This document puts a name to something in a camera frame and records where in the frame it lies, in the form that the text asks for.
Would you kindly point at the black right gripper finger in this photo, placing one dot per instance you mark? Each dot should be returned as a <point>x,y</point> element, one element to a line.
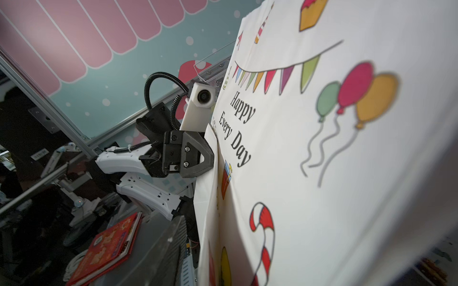
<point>156,257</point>

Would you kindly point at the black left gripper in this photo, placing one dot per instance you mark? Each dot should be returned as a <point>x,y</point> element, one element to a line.
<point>170,151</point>

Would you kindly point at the white paper gift bag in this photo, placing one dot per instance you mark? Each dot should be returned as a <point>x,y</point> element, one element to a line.
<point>336,145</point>

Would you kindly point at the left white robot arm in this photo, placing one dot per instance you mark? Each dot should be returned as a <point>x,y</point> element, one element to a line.
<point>122,166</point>

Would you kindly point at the red children's book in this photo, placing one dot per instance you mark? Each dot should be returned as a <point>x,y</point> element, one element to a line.
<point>107,251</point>

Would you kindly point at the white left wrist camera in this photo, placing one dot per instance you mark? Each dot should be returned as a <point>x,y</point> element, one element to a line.
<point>199,110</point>

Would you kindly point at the white wire wall basket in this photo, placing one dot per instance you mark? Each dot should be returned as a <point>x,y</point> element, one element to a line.
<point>212,69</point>

